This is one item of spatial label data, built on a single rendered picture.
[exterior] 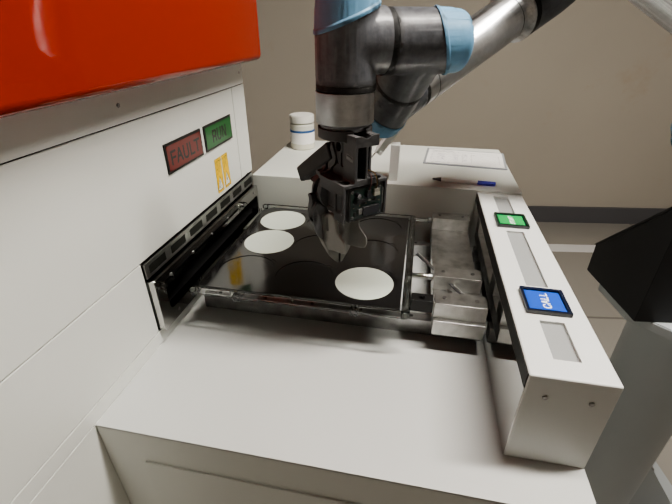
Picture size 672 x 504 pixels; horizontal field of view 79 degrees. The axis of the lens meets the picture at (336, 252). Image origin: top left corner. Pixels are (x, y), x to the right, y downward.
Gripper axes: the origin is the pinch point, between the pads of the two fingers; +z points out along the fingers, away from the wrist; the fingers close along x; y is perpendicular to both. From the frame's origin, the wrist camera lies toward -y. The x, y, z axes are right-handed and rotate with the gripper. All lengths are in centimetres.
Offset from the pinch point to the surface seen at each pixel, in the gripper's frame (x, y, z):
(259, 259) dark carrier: -6.6, -16.4, 7.4
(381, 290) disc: 6.3, 4.3, 7.3
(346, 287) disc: 1.9, 0.3, 7.3
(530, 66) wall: 220, -119, -8
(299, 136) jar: 24, -57, -3
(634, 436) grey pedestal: 56, 34, 48
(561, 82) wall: 238, -106, 1
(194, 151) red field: -12.7, -26.5, -11.7
